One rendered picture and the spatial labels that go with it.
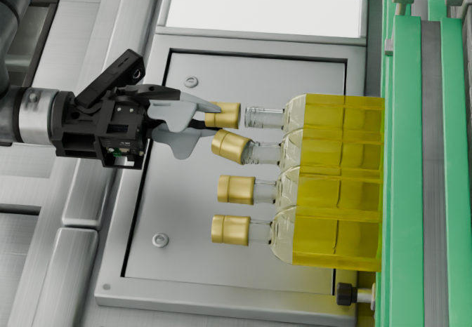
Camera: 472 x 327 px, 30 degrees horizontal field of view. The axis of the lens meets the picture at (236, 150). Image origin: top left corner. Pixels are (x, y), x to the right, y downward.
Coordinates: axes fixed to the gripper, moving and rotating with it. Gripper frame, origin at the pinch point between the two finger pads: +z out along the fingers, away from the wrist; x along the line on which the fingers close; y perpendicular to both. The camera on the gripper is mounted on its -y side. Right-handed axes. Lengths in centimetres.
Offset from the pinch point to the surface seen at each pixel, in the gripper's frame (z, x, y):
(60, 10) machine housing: -31.8, -16.5, -33.7
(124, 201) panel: -12.0, -11.7, 7.0
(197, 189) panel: -2.4, -12.3, 3.8
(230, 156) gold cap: 3.2, 0.5, 6.8
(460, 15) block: 30.1, 13.2, -7.6
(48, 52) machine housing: -31.4, -16.5, -23.8
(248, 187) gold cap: 6.1, 2.0, 12.2
